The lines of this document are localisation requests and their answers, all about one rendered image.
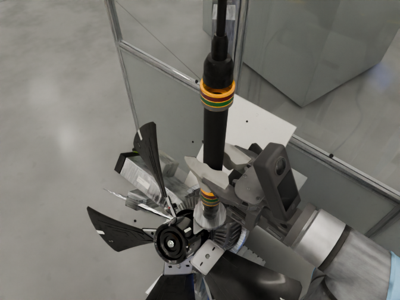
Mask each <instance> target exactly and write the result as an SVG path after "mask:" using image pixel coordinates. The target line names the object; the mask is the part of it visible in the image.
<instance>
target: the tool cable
mask: <svg viewBox="0 0 400 300"><path fill-rule="evenodd" d="M226 11H227V0H218V3H217V28H216V35H217V36H224V35H225V28H226Z"/></svg>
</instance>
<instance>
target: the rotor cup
mask: <svg viewBox="0 0 400 300"><path fill-rule="evenodd" d="M193 214H194V208H186V209H183V210H181V211H179V212H178V213H177V217H174V218H173V219H172V220H170V221H168V222H166V223H163V224H162V225H160V226H159V227H158V228H157V229H156V231H155V234H154V246H155V250H156V252H157V254H158V255H159V256H160V258H161V259H162V260H163V261H165V262H166V263H169V264H172V265H176V264H180V263H182V262H184V261H185V260H187V259H188V258H189V257H188V256H189V255H190V254H191V253H193V254H192V255H195V253H196V252H197V251H198V249H199V248H200V247H201V246H202V245H203V244H204V243H205V241H206V240H207V239H210V240H212V241H213V230H211V231H210V232H208V230H205V231H204V232H203V233H201V234H200V235H199V236H198V237H196V234H193ZM189 227H190V228H191V230H189V231H188V232H185V231H184V230H186V229H188V228H189ZM169 240H172V241H173V243H174V246H173V247H172V248H171V247H169V246H168V241H169ZM192 255H191V256H192ZM191 256H190V257H191Z"/></svg>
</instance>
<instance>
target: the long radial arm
mask: <svg viewBox="0 0 400 300"><path fill-rule="evenodd" d="M144 163H145V162H144V161H143V159H142V158H141V156H135V157H127V158H126V160H125V162H124V165H123V168H122V170H121V173H120V174H121V175H122V176H123V177H124V178H125V179H127V180H128V181H129V182H130V183H132V184H133V185H134V186H136V187H137V188H138V189H139V190H140V191H142V192H143V193H144V194H145V195H146V196H148V197H149V198H150V199H152V200H153V201H154V202H155V203H156V204H158V205H159V206H160V207H161V208H162V209H164V208H165V207H167V208H168V207H169V206H168V203H167V200H166V199H165V198H164V199H163V197H162V194H161V192H160V189H159V187H158V184H157V182H156V180H155V179H154V177H153V175H152V173H151V172H150V170H149V168H148V167H147V166H146V165H145V164H144ZM163 181H164V186H165V189H166V192H167V196H170V199H171V201H172V204H173V203H176V205H177V206H180V204H181V203H182V201H185V197H184V196H186V195H188V194H189V192H187V190H188V189H189V188H190V187H189V186H187V185H186V184H184V183H183V182H182V181H180V180H179V179H178V178H176V177H175V176H173V177H163ZM187 199H188V198H187ZM167 212H168V213H169V214H170V215H171V216H172V217H173V215H172V213H171V210H170V209H168V211H167Z"/></svg>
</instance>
